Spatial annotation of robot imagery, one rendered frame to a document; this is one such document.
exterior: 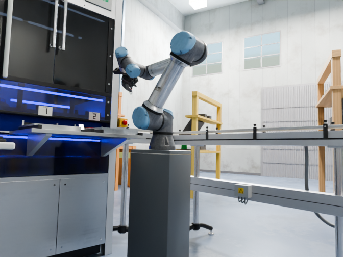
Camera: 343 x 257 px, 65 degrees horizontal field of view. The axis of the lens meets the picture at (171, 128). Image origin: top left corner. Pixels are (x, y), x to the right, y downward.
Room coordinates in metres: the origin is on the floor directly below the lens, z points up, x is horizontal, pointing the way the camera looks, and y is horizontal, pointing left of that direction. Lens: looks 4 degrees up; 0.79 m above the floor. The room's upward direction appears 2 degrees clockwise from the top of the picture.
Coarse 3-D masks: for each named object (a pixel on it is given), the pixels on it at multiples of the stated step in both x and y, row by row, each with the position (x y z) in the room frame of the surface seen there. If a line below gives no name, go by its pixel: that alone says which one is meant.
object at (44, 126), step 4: (28, 124) 1.55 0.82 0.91; (32, 124) 1.49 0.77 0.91; (36, 124) 1.46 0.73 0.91; (44, 124) 1.49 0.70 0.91; (48, 124) 1.50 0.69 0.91; (52, 124) 1.52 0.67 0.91; (44, 128) 1.49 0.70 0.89; (48, 128) 1.51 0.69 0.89; (52, 128) 1.52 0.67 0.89; (56, 128) 1.53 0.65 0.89; (60, 128) 1.55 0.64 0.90; (64, 128) 1.56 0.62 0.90; (68, 128) 1.58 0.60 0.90; (72, 128) 1.60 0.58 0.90; (76, 128) 1.61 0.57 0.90; (80, 128) 1.63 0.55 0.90
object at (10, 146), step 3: (0, 144) 1.07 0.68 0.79; (3, 144) 1.08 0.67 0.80; (6, 144) 1.09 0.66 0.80; (9, 144) 1.09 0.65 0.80; (12, 144) 1.10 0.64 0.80; (0, 147) 1.08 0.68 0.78; (3, 147) 1.08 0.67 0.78; (6, 147) 1.09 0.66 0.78; (9, 147) 1.09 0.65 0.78; (12, 147) 1.10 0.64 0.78
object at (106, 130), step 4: (84, 128) 1.78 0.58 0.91; (88, 128) 1.74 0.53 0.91; (96, 128) 1.65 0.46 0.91; (100, 128) 1.62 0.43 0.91; (104, 128) 1.61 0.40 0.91; (108, 128) 1.63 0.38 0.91; (112, 128) 1.65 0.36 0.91; (116, 128) 1.67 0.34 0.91; (120, 128) 1.68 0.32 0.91; (104, 132) 1.61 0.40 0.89; (108, 132) 1.63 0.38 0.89; (112, 132) 1.65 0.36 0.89; (116, 132) 1.67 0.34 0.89; (120, 132) 1.68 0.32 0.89; (124, 132) 1.70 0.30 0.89; (128, 132) 1.72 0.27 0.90; (132, 132) 1.74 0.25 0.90; (136, 132) 1.76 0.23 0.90
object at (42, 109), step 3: (39, 108) 1.71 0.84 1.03; (42, 108) 1.72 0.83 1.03; (45, 108) 1.73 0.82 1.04; (48, 108) 1.75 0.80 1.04; (51, 108) 1.76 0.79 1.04; (39, 111) 1.71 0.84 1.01; (42, 111) 1.72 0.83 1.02; (45, 111) 1.74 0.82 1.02; (48, 111) 1.75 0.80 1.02; (51, 111) 1.76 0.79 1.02; (39, 114) 1.71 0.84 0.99; (42, 114) 1.72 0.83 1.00; (45, 114) 1.74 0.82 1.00; (48, 114) 1.75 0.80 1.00; (51, 114) 1.76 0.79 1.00
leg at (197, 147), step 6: (198, 150) 2.47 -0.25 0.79; (198, 156) 2.47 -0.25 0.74; (198, 162) 2.47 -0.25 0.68; (198, 168) 2.47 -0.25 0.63; (198, 174) 2.47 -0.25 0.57; (198, 192) 2.48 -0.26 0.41; (198, 198) 2.48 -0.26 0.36; (198, 204) 2.48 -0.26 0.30; (198, 210) 2.48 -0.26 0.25; (198, 216) 2.48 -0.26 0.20; (198, 222) 2.48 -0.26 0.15
